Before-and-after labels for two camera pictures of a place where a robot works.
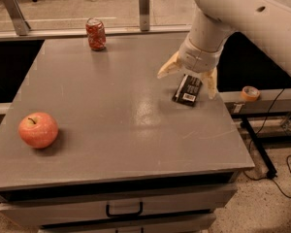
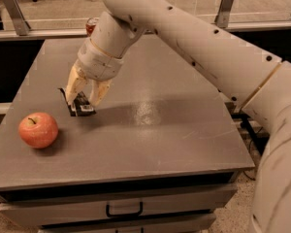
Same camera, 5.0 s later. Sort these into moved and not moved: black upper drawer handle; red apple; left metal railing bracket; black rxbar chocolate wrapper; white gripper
Moved: white gripper; black rxbar chocolate wrapper
Not moved: left metal railing bracket; black upper drawer handle; red apple
